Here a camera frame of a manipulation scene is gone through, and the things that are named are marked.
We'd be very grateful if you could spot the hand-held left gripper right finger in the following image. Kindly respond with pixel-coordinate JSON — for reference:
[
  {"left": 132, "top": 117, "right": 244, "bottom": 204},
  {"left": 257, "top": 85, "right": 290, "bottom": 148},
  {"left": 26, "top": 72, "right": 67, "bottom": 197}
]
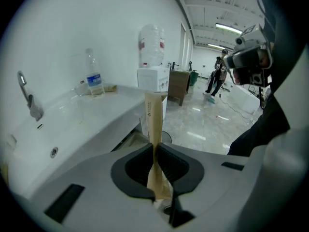
[{"left": 158, "top": 143, "right": 263, "bottom": 232}]

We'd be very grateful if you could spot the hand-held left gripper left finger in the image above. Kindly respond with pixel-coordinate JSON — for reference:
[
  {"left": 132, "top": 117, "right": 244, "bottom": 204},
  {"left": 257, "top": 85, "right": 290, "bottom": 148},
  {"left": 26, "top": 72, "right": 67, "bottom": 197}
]
[{"left": 30, "top": 143, "right": 173, "bottom": 232}]

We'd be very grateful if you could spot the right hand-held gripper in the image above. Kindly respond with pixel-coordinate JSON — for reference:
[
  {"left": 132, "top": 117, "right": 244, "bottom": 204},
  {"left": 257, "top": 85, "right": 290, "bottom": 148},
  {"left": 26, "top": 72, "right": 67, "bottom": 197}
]
[{"left": 224, "top": 24, "right": 273, "bottom": 88}]

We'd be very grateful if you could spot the brown paper packet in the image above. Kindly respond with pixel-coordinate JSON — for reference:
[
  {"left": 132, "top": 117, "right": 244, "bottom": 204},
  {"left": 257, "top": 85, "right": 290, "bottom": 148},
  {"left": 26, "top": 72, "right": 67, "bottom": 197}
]
[{"left": 144, "top": 91, "right": 173, "bottom": 201}]

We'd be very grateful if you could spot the person's right hand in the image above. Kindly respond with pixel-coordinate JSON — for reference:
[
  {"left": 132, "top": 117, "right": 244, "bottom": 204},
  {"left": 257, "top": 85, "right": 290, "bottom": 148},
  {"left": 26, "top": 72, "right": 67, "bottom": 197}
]
[{"left": 233, "top": 51, "right": 269, "bottom": 85}]

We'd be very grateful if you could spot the white low counter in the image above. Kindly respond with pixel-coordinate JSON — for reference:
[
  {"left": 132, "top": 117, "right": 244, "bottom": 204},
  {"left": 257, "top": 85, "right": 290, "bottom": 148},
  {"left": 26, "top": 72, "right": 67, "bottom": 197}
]
[{"left": 227, "top": 84, "right": 264, "bottom": 116}]

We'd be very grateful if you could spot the person's black shirt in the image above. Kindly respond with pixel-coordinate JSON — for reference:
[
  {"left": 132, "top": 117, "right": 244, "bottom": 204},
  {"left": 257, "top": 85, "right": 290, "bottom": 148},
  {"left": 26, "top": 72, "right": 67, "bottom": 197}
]
[{"left": 226, "top": 0, "right": 309, "bottom": 157}]

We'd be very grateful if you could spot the green bin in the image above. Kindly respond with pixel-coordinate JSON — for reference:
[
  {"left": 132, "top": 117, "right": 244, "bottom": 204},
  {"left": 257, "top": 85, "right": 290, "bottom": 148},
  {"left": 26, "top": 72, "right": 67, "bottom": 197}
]
[{"left": 189, "top": 71, "right": 200, "bottom": 87}]

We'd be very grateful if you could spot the brown wooden cabinet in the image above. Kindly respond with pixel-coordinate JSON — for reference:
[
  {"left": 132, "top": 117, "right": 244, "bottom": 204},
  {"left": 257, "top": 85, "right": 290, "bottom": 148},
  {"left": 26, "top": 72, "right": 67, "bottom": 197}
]
[{"left": 167, "top": 69, "right": 192, "bottom": 107}]

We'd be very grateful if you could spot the clear water jug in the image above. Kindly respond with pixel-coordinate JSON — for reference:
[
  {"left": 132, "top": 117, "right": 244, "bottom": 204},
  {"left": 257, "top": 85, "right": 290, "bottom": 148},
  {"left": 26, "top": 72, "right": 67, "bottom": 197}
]
[{"left": 138, "top": 23, "right": 166, "bottom": 69}]

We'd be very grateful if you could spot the white ceramic sink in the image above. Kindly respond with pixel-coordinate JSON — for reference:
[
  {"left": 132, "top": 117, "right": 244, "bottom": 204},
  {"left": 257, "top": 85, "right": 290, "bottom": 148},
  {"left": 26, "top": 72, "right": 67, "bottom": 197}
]
[{"left": 0, "top": 82, "right": 155, "bottom": 201}]

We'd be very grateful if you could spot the white water dispenser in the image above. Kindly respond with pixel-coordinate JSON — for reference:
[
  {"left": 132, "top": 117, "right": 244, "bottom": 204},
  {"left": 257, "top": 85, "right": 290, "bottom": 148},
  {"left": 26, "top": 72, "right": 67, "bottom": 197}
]
[{"left": 137, "top": 66, "right": 170, "bottom": 121}]

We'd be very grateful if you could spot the clear glass cup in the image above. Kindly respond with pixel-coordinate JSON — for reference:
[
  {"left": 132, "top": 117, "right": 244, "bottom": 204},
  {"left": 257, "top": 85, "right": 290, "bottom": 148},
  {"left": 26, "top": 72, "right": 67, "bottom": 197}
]
[{"left": 73, "top": 80, "right": 89, "bottom": 98}]

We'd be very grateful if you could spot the chrome faucet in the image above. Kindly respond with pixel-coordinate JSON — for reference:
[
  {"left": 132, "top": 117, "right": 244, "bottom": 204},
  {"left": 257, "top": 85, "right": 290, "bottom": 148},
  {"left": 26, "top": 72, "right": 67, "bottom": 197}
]
[{"left": 16, "top": 71, "right": 45, "bottom": 122}]

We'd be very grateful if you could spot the clear water bottle blue label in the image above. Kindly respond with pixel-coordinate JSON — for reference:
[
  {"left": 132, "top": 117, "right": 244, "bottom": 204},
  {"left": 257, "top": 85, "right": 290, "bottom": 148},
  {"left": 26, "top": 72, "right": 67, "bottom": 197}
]
[{"left": 84, "top": 48, "right": 106, "bottom": 99}]

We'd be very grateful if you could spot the black floor cable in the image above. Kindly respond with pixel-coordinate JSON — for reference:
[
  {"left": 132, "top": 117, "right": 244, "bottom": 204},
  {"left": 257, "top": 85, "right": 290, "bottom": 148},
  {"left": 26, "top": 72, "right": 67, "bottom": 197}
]
[{"left": 218, "top": 94, "right": 252, "bottom": 125}]

